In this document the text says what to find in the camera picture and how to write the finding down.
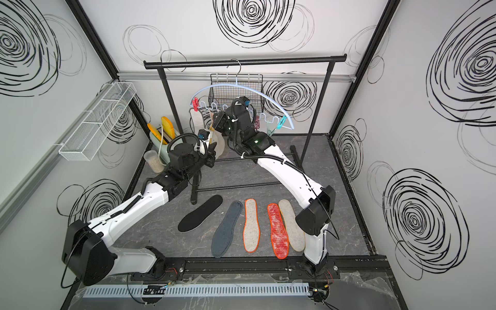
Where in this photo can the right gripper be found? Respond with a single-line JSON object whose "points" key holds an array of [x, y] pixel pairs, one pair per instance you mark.
{"points": [[221, 123]]}

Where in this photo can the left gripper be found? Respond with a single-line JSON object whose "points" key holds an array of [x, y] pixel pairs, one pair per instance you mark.
{"points": [[210, 155]]}

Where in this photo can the black foam insole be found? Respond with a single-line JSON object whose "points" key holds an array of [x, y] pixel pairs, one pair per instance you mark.
{"points": [[195, 218]]}

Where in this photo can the dark grey felt insole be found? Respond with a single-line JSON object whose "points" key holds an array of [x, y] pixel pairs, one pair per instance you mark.
{"points": [[223, 236]]}

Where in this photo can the white orange-edged insole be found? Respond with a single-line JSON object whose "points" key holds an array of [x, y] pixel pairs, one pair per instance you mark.
{"points": [[251, 233]]}

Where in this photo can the red orange-edged insole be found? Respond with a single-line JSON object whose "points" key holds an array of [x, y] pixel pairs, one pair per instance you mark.
{"points": [[279, 235]]}

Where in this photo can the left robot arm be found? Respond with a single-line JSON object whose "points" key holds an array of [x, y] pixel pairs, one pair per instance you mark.
{"points": [[89, 250]]}

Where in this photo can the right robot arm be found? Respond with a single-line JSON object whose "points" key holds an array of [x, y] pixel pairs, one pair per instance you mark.
{"points": [[317, 202]]}

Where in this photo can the red clothespin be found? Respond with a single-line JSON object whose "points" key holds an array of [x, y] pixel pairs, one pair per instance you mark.
{"points": [[195, 104]]}

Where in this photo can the purple clothespin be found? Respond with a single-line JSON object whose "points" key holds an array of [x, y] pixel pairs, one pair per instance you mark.
{"points": [[257, 123]]}

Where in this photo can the mint green toaster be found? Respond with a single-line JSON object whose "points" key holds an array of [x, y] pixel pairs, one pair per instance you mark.
{"points": [[160, 146]]}

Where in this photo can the mint clothespin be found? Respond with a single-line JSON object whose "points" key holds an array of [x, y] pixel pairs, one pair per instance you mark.
{"points": [[271, 127]]}

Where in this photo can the yellow insole in toaster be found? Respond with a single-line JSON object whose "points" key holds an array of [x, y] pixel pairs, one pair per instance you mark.
{"points": [[168, 127]]}

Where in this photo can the clear plastic cup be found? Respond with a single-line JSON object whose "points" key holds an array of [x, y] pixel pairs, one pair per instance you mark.
{"points": [[153, 160]]}

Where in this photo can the orange-yellow insole in toaster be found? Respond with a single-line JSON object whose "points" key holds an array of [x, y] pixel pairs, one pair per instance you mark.
{"points": [[157, 134]]}

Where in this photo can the teal clothespin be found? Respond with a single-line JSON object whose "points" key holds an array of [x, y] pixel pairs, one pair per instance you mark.
{"points": [[280, 122]]}

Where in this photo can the black wire basket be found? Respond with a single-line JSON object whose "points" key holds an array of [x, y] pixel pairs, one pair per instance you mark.
{"points": [[224, 95]]}

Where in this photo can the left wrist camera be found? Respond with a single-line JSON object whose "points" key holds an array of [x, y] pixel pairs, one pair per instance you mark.
{"points": [[204, 137]]}

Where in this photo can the white mesh wall shelf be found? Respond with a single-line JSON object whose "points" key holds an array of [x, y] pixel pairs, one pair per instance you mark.
{"points": [[109, 119]]}

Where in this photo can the white slotted cable duct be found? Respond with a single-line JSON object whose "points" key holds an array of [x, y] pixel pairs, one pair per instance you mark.
{"points": [[199, 290]]}

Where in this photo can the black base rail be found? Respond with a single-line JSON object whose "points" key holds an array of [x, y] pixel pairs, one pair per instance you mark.
{"points": [[292, 268]]}

